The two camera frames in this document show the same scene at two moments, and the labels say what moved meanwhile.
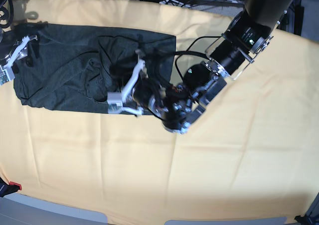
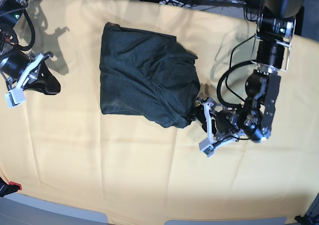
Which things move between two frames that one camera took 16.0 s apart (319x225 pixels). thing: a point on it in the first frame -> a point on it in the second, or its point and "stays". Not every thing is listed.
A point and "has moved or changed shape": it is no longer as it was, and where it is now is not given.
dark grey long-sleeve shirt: [80, 68] has moved or changed shape
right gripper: [139, 93] -> [223, 125]
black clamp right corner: [304, 220] stays
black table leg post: [299, 11] stays
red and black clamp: [6, 189] stays
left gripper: [6, 71] -> [19, 69]
